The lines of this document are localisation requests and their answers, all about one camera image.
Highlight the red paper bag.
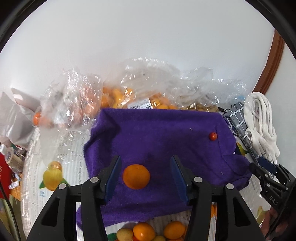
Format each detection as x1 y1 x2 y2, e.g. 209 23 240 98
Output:
0 154 12 198

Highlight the yellow-green small fruit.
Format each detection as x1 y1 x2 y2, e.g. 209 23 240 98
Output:
116 228 133 241
152 235 166 241

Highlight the person's right hand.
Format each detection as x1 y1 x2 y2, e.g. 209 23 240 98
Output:
260 207 290 237

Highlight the white striped towel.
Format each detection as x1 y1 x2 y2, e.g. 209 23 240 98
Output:
243 92 280 164

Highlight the plastic bottle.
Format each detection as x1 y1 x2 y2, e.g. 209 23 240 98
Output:
1 144 24 174

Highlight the small red fruit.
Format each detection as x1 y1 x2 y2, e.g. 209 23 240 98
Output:
209 132 218 141

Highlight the white plastic bag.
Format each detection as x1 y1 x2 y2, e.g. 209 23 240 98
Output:
1 88 40 148

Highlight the large orange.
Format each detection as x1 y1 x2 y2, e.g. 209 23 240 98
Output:
122 164 151 190
133 222 156 241

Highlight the grey checked cloth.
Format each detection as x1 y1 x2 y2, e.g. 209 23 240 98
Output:
224 102 259 166

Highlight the clear bag of oranges left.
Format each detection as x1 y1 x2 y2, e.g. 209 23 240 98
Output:
32 68 103 130

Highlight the brown door frame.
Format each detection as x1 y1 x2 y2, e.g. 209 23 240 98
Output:
253 30 285 94

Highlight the fruit print tablecloth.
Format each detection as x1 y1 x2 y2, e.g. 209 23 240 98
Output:
21 115 271 241

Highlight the small orange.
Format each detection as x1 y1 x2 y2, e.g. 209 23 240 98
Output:
163 221 186 240
211 203 217 217

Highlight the purple towel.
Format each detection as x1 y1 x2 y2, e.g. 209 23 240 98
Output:
84 108 251 226

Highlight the clear bag of kumquats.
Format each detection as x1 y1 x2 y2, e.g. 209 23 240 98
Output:
101 58 250 113

